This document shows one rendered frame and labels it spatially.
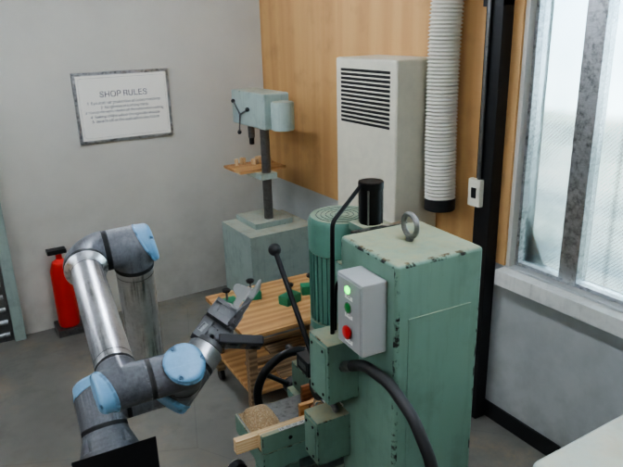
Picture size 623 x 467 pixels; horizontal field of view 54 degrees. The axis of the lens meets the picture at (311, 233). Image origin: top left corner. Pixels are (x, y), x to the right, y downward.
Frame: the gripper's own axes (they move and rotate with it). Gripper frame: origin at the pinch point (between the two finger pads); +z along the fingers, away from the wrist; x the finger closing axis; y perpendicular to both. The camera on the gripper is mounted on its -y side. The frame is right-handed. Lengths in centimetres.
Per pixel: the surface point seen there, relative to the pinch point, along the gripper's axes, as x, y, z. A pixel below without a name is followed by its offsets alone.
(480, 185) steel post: 54, -56, 135
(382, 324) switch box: -39.2, -25.4, -9.6
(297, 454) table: 20.2, -33.8, -23.5
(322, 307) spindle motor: -7.2, -16.3, 3.3
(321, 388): -15.0, -24.9, -18.4
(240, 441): 17.7, -18.6, -29.7
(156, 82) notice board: 193, 141, 184
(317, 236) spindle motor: -19.6, -5.0, 12.3
